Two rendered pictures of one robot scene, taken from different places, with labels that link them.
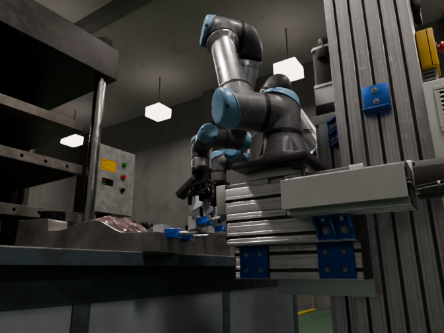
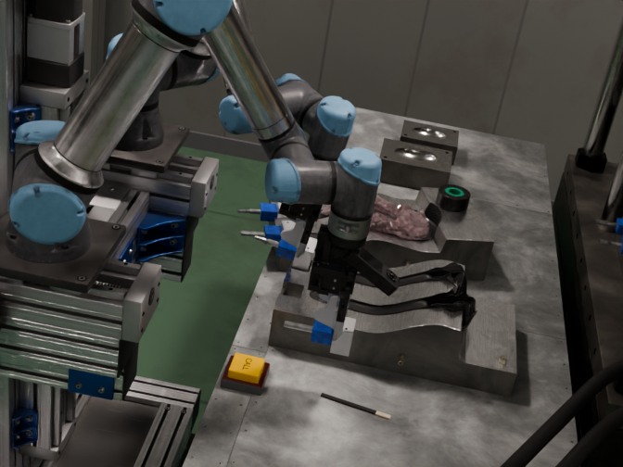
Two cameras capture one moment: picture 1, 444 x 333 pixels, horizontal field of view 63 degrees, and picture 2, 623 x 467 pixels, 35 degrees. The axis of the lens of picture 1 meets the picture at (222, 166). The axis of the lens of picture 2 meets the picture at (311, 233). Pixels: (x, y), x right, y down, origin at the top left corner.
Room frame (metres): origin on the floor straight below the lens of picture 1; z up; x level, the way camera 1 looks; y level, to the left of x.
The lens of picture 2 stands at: (3.00, -0.81, 2.00)
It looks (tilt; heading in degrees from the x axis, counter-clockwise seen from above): 29 degrees down; 150
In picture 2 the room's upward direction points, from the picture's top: 9 degrees clockwise
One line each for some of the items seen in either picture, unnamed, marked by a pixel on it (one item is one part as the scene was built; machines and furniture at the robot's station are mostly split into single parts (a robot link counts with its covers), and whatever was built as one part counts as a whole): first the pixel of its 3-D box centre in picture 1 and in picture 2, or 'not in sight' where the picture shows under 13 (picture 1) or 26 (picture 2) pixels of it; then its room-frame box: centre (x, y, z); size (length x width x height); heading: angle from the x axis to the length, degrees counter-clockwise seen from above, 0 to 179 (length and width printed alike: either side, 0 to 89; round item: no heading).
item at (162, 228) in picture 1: (176, 233); (264, 211); (1.10, 0.14, 0.85); 0.13 x 0.05 x 0.05; 73
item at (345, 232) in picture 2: (219, 178); (349, 223); (1.69, 0.01, 1.17); 0.08 x 0.08 x 0.05
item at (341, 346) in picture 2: (222, 228); (318, 330); (1.67, 0.00, 0.93); 0.13 x 0.05 x 0.05; 56
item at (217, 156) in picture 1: (219, 162); (354, 183); (1.68, 0.01, 1.25); 0.09 x 0.08 x 0.11; 76
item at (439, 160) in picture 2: not in sight; (413, 166); (0.89, 0.69, 0.83); 0.20 x 0.15 x 0.07; 56
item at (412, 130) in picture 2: not in sight; (428, 142); (0.74, 0.83, 0.83); 0.17 x 0.13 x 0.06; 56
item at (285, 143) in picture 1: (283, 150); (131, 116); (1.02, -0.18, 1.09); 0.15 x 0.15 x 0.10
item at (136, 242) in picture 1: (107, 238); (376, 228); (1.22, 0.38, 0.85); 0.50 x 0.26 x 0.11; 73
